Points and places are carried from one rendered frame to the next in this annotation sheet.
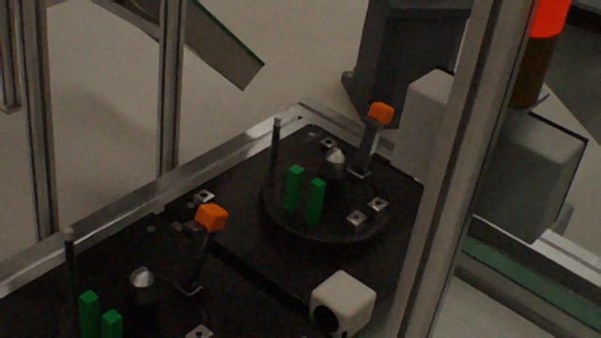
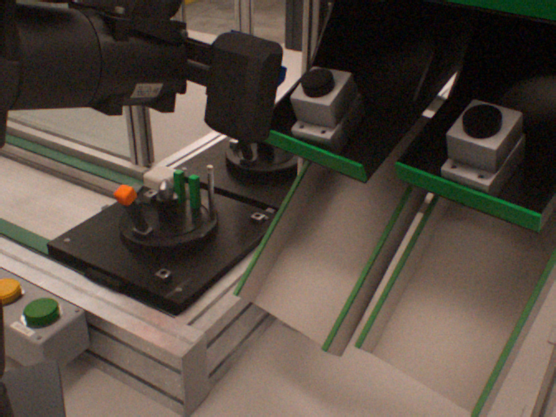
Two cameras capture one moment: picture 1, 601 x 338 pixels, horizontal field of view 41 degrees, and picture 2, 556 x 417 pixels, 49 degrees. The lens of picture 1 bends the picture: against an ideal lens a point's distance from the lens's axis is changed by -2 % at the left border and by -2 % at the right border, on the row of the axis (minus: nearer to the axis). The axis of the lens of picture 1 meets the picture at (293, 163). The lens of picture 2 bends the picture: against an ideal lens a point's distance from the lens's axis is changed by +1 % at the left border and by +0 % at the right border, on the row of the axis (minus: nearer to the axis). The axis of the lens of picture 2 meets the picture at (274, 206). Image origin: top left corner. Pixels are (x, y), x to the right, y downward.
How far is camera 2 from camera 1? 1.42 m
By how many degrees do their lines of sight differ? 113
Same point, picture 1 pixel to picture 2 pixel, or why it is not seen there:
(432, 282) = not seen: hidden behind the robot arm
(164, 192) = not seen: hidden behind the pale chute
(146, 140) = (360, 404)
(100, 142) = (403, 390)
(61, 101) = not seen: outside the picture
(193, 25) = (299, 196)
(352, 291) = (157, 172)
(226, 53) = (270, 247)
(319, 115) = (168, 337)
